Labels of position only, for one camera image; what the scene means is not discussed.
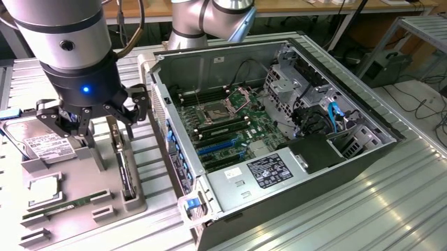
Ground black floor cables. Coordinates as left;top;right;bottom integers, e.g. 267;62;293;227
392;74;447;133

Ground open black PC case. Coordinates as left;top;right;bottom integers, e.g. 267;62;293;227
137;38;408;251

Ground black installed RAM stick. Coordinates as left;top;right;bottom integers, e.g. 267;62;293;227
199;120;248;139

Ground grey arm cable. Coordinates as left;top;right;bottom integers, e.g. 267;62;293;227
113;0;145;58

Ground black expansion slot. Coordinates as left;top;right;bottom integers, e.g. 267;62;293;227
201;154;245;169

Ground black RAM slot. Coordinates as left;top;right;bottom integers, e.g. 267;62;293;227
176;87;227;99
180;91;231;105

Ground blue plastic connector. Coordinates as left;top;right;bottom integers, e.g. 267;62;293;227
0;109;24;121

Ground metal disk bay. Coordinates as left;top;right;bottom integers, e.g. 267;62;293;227
263;63;316;119

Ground green motherboard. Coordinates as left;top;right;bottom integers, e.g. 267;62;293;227
173;83;291;174

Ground black wire bundle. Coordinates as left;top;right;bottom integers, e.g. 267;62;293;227
292;104;351;137

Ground silver chipset heatsink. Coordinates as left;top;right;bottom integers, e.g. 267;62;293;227
248;142;277;154

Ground thin locking lever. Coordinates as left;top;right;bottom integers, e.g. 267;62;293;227
192;85;203;108

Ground green RAM stick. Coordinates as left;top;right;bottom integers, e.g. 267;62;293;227
21;190;108;221

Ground black looped wire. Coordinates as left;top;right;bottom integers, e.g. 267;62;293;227
232;59;271;87

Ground silver CPU chip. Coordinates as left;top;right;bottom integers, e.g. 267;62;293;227
27;179;61;204

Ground CPU socket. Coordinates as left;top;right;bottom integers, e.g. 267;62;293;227
200;100;232;124

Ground grey metal shelf frame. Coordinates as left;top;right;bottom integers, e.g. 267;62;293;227
366;15;447;81

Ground grey power supply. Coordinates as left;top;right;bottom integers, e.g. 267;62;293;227
204;147;311;213

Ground black box with handle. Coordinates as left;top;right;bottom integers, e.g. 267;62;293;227
362;51;414;89

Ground blue expansion slot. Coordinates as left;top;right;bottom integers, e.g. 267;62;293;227
196;140;235;155

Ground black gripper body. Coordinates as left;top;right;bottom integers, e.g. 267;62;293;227
39;51;128;108

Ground hard disk with white label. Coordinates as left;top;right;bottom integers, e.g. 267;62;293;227
0;119;88;165

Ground metal socket cover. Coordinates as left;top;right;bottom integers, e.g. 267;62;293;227
224;86;255;107

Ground grey parts rack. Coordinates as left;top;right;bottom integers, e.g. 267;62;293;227
17;106;155;250

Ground wooden desk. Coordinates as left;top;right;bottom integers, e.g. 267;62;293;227
103;0;439;26

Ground blue flat wire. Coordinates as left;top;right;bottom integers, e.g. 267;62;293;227
327;100;342;134

